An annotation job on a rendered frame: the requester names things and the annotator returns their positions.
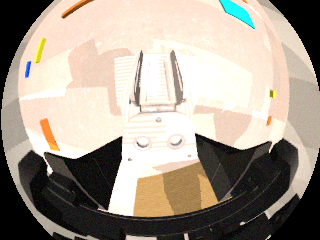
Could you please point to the cyan flat plate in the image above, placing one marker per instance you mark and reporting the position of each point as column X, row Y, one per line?
column 237, row 11

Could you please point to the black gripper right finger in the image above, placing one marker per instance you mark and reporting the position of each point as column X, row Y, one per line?
column 225, row 165

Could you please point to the blue flat bar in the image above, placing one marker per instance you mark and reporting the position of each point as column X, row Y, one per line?
column 27, row 70

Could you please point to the yellow flat bar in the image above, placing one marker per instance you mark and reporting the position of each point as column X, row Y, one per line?
column 40, row 50

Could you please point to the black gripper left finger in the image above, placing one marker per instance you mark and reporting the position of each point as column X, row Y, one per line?
column 94, row 172

